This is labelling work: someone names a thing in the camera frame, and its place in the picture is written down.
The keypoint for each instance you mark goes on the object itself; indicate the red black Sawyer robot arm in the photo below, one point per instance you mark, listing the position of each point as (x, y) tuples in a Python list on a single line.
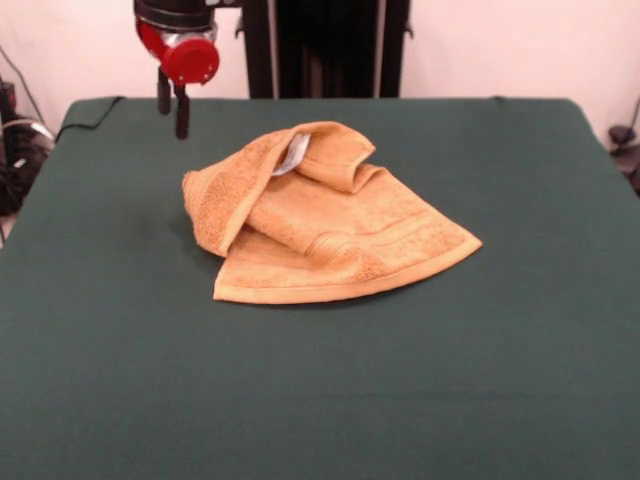
[(175, 10)]

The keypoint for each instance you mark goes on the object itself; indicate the tan terry towel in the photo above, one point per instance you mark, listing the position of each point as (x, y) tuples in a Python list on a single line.
[(350, 240)]

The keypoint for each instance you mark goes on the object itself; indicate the black power adapter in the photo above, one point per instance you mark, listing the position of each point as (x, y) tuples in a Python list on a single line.
[(620, 135)]

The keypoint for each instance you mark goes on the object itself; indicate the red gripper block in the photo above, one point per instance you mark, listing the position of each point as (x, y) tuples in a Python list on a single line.
[(192, 62)]

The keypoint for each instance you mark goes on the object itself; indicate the small black wall device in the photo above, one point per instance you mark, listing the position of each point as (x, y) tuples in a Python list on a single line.
[(7, 95)]

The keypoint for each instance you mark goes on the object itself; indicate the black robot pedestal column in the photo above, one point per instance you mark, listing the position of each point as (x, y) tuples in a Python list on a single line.
[(325, 50)]

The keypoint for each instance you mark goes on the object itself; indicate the dark green table cloth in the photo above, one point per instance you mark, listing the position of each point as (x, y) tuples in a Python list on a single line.
[(150, 350)]

